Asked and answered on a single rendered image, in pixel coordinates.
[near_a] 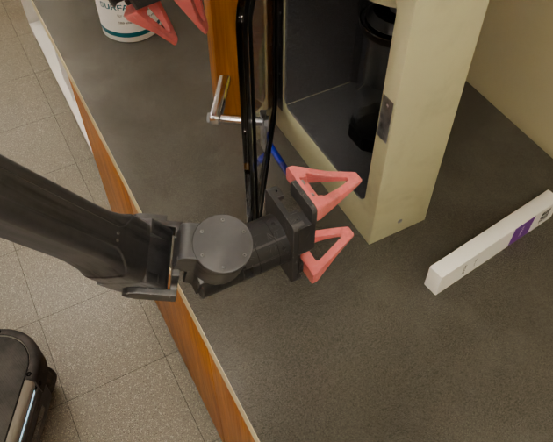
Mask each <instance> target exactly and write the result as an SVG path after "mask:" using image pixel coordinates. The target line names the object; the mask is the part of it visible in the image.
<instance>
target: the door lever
mask: <svg viewBox="0 0 553 442"><path fill-rule="evenodd" d="M230 84H231V77H230V75H220V76H219V81H218V85H217V88H216V92H215V95H214V98H213V102H212V108H211V112H210V113H209V112H207V116H206V121H207V123H210V124H211V125H220V124H221V123H222V124H234V125H241V115H229V114H224V110H225V107H226V100H227V96H228V92H229V89H230Z"/></svg>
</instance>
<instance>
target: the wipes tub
mask: <svg viewBox="0 0 553 442"><path fill-rule="evenodd" d="M95 2H96V6H97V12H98V16H99V18H100V22H101V26H102V28H103V31H104V34H105V35H106V36H107V37H109V38H110V39H114V40H116V41H120V42H137V41H141V40H144V39H148V38H149V37H151V36H153V35H154V32H150V31H149V30H147V29H145V28H143V27H141V26H138V25H136V24H134V23H132V22H130V21H128V20H126V18H125V17H124V13H125V11H126V3H125V0H124V1H122V2H119V3H117V5H116V7H112V5H111V4H110V2H109V1H108V0H95ZM147 14H148V16H149V17H151V18H152V19H153V20H154V21H155V22H157V23H158V24H159V25H161V24H162V23H161V21H160V20H159V19H158V18H157V17H156V15H155V14H154V13H153V12H152V11H151V10H150V9H149V8H148V9H147Z"/></svg>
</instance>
